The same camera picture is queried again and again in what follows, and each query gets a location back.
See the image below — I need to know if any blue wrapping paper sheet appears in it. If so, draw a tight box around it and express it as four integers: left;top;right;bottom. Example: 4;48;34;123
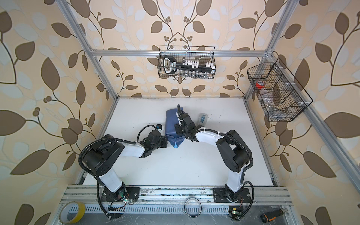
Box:
165;108;185;148

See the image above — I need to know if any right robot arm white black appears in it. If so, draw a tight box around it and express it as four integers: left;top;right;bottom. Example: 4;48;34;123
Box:
175;105;254;202

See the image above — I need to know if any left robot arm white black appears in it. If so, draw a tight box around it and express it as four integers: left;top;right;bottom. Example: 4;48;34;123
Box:
78;130;167;195

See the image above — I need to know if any grey tape dispenser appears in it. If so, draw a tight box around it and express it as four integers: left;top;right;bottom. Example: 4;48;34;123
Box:
199;113;208;126

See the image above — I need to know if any black tool set in basket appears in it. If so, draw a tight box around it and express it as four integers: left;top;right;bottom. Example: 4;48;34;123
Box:
162;56;216;75

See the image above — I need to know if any red capped plastic bottle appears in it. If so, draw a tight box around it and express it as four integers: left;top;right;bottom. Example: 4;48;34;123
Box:
256;81;267;93

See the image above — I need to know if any yellow tape roll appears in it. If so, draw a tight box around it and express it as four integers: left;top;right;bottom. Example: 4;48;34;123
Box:
59;202;86;224

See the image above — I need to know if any orange black screwdriver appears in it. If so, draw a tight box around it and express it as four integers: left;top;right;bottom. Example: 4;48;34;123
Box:
260;209;287;223

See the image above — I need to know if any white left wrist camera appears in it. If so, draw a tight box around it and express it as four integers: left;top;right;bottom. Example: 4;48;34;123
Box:
156;124;163;130

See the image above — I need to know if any back wall wire basket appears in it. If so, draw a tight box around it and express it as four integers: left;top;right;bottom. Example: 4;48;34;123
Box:
157;45;217;79

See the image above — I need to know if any wall wire basket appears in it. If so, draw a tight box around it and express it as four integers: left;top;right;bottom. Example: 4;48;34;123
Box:
157;45;217;79
247;58;313;122

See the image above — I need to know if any grey ring on rail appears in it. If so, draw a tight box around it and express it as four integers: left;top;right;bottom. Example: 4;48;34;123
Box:
184;196;203;218

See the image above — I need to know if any right wall wire basket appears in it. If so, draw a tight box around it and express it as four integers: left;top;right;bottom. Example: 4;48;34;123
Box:
247;58;313;122

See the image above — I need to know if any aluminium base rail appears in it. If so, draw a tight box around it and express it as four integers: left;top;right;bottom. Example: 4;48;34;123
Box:
61;185;293;206

